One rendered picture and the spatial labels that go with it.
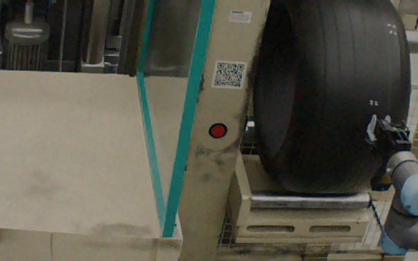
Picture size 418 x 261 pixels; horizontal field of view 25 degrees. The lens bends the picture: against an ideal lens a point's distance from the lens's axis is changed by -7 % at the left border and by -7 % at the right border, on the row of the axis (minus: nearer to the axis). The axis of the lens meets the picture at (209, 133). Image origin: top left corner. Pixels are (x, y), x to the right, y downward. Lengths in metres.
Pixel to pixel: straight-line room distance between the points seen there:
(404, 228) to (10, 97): 0.89
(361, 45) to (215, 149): 0.48
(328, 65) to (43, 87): 0.64
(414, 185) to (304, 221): 0.62
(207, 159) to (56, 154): 0.65
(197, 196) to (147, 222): 0.77
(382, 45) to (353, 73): 0.11
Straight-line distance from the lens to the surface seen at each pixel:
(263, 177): 2.76
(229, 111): 2.41
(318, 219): 2.56
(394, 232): 2.05
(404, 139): 2.13
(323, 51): 2.25
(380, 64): 2.29
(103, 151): 1.95
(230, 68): 2.35
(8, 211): 1.78
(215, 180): 2.53
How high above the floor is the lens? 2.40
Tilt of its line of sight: 34 degrees down
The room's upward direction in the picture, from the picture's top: 11 degrees clockwise
